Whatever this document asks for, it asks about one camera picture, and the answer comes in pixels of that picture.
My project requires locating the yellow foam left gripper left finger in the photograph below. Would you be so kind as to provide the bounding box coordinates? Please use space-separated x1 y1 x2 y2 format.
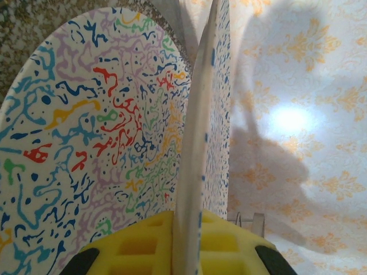
60 211 176 275

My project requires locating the white plate with colourful squiggles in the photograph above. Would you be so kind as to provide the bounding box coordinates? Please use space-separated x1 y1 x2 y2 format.
0 6 192 275

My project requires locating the white plate with blue dots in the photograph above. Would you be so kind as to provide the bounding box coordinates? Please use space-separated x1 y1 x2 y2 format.
171 0 232 275

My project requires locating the metal wire dish rack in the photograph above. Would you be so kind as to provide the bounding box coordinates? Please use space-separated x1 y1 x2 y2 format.
228 211 266 240

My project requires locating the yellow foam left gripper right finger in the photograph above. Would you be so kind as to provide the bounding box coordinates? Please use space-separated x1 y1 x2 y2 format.
197 209 292 275

